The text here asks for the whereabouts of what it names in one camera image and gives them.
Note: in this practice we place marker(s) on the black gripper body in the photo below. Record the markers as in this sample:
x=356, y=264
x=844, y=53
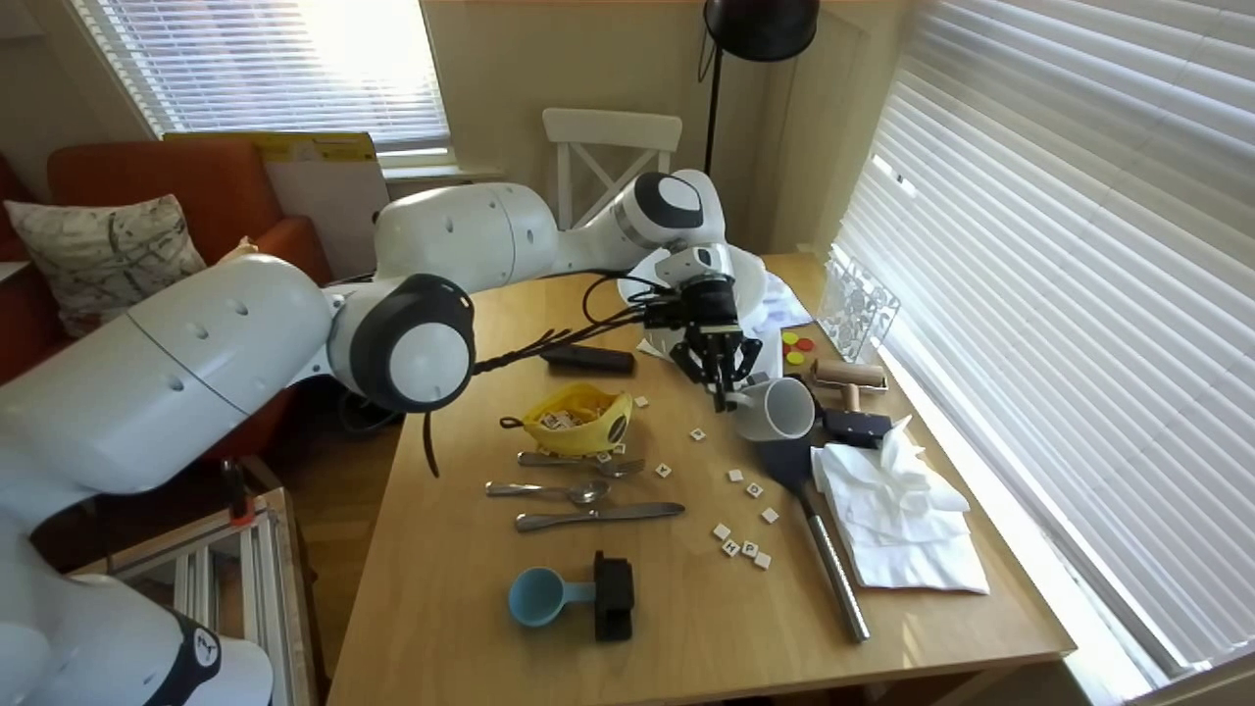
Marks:
x=708, y=306

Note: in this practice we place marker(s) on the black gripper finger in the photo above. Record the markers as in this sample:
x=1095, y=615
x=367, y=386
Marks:
x=700, y=353
x=741, y=368

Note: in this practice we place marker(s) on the white ceramic mug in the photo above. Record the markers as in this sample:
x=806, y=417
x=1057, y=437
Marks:
x=777, y=410

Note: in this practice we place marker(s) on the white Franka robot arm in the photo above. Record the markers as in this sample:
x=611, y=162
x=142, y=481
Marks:
x=199, y=377

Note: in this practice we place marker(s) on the white plastic colander bowl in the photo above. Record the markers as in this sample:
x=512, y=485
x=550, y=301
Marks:
x=756, y=289

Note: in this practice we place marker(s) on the small wooden letter tile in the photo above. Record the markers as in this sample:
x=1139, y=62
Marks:
x=763, y=560
x=697, y=433
x=769, y=515
x=737, y=475
x=746, y=551
x=720, y=530
x=640, y=403
x=731, y=547
x=756, y=489
x=666, y=467

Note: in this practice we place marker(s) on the red yellow small toy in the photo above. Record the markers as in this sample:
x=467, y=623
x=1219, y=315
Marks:
x=797, y=351

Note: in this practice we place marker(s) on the white printed paper sheet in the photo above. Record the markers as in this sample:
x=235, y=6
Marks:
x=784, y=315

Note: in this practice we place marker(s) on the black flat kitchen tool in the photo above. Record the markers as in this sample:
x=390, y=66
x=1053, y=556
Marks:
x=858, y=429

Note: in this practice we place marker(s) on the ornate metal rack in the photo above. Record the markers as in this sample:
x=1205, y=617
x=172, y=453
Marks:
x=865, y=304

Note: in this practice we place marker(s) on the yellow pouch of letter tiles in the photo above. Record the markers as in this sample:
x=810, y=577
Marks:
x=575, y=417

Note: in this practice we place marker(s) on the metal fork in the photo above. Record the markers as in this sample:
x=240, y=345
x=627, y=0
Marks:
x=593, y=515

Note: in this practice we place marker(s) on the white wooden chair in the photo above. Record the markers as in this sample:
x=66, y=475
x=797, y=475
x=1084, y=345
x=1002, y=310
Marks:
x=614, y=132

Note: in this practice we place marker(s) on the silver spoon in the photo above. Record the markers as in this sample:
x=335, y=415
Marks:
x=550, y=493

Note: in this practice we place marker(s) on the white paper towel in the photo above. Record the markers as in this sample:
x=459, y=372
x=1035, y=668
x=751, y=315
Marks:
x=903, y=522

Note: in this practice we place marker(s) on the small black box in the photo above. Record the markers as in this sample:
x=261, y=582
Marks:
x=614, y=593

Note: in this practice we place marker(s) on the black floor lamp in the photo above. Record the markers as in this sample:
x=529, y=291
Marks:
x=763, y=25

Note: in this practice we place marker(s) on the wide white window blinds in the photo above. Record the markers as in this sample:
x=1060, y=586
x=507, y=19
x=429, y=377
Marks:
x=1074, y=328

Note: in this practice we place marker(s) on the white board yellow tape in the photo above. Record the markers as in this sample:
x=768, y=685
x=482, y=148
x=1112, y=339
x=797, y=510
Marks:
x=326, y=198

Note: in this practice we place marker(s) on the narrow white window blinds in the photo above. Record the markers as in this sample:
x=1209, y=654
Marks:
x=261, y=66

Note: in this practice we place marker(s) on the orange sofa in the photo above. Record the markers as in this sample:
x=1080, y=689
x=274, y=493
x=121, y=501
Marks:
x=199, y=172

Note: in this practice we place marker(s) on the white wooden crate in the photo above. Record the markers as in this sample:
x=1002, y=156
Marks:
x=199, y=576

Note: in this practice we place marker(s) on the patterned beige pillow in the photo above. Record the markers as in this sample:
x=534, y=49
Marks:
x=105, y=262

